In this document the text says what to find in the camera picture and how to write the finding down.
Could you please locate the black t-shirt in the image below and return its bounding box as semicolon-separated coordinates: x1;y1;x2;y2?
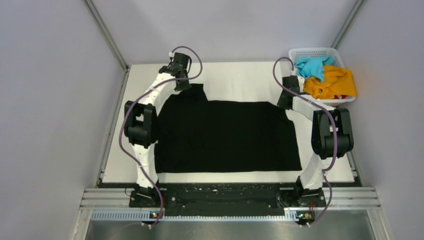
154;84;302;173

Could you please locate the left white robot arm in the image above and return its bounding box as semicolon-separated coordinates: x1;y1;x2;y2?
123;52;192;207

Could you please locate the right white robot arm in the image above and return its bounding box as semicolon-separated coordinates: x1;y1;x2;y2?
277;75;354;206

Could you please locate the light blue t-shirt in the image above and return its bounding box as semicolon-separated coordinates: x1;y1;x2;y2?
295;55;336;83

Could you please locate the white plastic basket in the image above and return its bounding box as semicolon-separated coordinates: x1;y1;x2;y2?
288;47;356;107

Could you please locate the orange t-shirt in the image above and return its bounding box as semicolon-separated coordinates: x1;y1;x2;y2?
303;65;357;100

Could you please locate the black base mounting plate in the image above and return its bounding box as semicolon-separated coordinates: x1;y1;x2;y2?
129;183;327;217

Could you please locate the white slotted cable duct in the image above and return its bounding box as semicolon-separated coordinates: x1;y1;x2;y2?
90;208;305;222

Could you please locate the aluminium frame rail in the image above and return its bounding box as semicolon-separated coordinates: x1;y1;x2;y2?
79;187;382;210

